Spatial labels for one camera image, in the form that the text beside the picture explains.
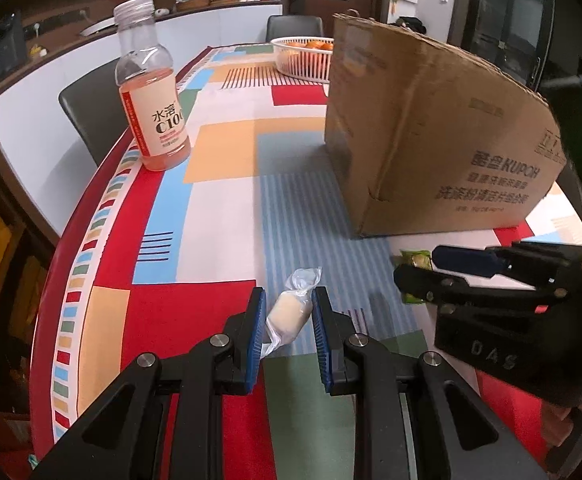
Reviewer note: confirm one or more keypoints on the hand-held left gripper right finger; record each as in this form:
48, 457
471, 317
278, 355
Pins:
321, 342

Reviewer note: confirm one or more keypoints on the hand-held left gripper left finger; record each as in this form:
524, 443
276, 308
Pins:
253, 342

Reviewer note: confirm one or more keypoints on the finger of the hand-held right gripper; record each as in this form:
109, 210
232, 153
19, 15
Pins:
421, 282
466, 260

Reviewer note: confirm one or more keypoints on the small green yellow packet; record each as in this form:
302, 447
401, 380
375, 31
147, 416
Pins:
417, 259

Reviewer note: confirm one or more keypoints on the white candy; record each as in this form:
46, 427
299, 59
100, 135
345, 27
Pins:
288, 312

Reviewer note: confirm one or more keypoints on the brown cardboard box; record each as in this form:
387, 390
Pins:
421, 135

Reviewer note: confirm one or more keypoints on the colourful patchwork tablecloth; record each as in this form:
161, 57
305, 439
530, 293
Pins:
221, 220

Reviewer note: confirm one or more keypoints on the dark bag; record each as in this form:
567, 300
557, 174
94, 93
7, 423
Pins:
411, 22

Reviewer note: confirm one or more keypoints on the white plastic basket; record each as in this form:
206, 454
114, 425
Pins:
301, 62

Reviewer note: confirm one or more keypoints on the pink drink bottle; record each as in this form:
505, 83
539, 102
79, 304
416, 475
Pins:
153, 110

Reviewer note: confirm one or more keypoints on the dark glass cabinet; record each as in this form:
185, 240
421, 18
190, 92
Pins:
506, 10

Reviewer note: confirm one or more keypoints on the orange fruit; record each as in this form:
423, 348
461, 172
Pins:
321, 45
296, 44

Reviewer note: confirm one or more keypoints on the dark grey chair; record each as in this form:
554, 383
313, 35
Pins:
91, 110
293, 27

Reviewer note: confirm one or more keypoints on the white round dish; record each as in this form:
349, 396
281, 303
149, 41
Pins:
96, 28

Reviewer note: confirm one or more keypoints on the dark grey coffee machine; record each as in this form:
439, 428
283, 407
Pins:
1, 47

